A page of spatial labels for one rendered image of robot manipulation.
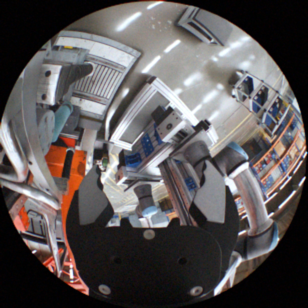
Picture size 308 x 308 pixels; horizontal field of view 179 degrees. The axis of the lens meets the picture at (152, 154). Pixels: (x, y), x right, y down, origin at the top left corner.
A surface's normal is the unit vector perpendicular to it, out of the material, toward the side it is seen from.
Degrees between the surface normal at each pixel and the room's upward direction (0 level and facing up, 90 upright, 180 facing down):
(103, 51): 0
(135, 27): 0
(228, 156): 101
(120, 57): 0
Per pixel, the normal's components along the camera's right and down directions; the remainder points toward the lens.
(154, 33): 0.29, 0.78
